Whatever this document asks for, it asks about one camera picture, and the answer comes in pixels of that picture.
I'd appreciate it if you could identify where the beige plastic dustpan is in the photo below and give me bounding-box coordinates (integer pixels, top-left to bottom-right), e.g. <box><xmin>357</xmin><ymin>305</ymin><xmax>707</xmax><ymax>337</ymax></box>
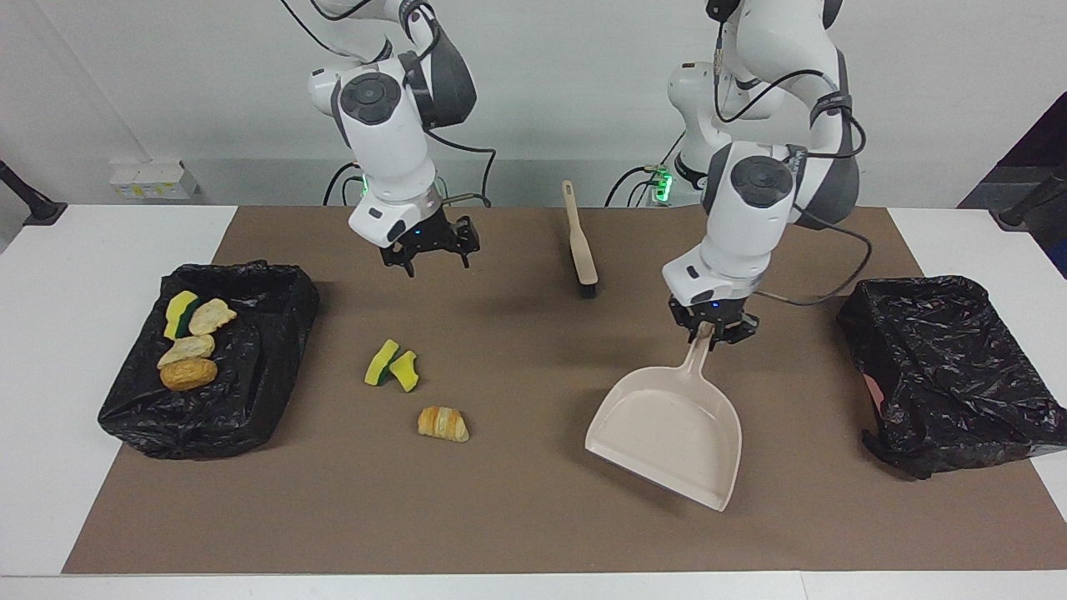
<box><xmin>584</xmin><ymin>321</ymin><xmax>744</xmax><ymax>513</ymax></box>

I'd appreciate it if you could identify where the beige hand brush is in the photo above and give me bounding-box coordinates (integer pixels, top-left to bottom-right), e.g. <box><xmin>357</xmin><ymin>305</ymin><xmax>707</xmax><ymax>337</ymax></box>
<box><xmin>561</xmin><ymin>180</ymin><xmax>600</xmax><ymax>300</ymax></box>

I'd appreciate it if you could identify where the pale lobed bread chunk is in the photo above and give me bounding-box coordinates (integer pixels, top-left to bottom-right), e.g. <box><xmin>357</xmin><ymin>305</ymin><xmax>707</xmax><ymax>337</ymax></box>
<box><xmin>189</xmin><ymin>298</ymin><xmax>238</xmax><ymax>338</ymax></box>

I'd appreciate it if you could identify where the yellow green sponge block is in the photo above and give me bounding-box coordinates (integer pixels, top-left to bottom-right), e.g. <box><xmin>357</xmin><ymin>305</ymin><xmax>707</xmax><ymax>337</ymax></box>
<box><xmin>164</xmin><ymin>290</ymin><xmax>201</xmax><ymax>341</ymax></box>

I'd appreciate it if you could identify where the pale squarish bread chunk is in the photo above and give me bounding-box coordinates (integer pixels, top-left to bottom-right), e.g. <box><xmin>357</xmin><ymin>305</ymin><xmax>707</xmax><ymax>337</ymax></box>
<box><xmin>157</xmin><ymin>334</ymin><xmax>216</xmax><ymax>370</ymax></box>

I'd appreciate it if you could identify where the brown bread roll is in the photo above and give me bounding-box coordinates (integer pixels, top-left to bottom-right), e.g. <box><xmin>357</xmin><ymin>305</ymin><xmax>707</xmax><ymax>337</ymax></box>
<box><xmin>160</xmin><ymin>357</ymin><xmax>219</xmax><ymax>393</ymax></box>

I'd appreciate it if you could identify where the black-bagged trash bin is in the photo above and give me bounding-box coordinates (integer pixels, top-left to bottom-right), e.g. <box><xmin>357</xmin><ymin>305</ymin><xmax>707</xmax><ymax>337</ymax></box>
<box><xmin>98</xmin><ymin>260</ymin><xmax>321</xmax><ymax>461</ymax></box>

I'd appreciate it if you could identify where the black-bagged bin with pink patch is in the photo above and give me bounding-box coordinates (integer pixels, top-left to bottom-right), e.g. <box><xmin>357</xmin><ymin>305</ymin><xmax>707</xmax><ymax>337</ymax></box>
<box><xmin>837</xmin><ymin>276</ymin><xmax>1067</xmax><ymax>481</ymax></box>

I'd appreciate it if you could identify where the yellow sponge piece green stripe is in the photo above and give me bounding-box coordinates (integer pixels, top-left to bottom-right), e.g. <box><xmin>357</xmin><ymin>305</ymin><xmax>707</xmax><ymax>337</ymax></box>
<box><xmin>364</xmin><ymin>338</ymin><xmax>401</xmax><ymax>387</ymax></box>

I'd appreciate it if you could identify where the curved yellow sponge piece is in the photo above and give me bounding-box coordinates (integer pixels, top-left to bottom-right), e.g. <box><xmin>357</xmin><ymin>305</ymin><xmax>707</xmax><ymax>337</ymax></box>
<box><xmin>389</xmin><ymin>350</ymin><xmax>419</xmax><ymax>393</ymax></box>

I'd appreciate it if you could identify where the orange striped croissant piece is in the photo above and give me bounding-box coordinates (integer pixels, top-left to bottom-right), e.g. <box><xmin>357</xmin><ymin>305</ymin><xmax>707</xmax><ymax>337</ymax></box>
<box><xmin>417</xmin><ymin>406</ymin><xmax>470</xmax><ymax>443</ymax></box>

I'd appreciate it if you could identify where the brown table mat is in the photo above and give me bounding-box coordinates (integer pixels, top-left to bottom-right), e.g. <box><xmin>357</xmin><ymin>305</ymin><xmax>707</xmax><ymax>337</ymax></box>
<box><xmin>63</xmin><ymin>206</ymin><xmax>1067</xmax><ymax>576</ymax></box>

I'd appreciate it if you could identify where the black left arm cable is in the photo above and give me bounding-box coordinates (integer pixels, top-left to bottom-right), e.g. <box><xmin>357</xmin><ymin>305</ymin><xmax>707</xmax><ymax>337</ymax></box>
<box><xmin>713</xmin><ymin>17</ymin><xmax>874</xmax><ymax>308</ymax></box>

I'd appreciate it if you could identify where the black base cable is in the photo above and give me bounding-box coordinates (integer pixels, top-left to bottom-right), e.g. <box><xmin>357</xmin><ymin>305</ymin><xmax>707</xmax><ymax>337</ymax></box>
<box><xmin>323</xmin><ymin>161</ymin><xmax>368</xmax><ymax>208</ymax></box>
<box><xmin>604</xmin><ymin>164</ymin><xmax>668</xmax><ymax>208</ymax></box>

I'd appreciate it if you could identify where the white wall socket box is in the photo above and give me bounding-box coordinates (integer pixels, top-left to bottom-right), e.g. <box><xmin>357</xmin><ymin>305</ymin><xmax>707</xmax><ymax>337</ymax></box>
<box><xmin>108</xmin><ymin>158</ymin><xmax>201</xmax><ymax>201</ymax></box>

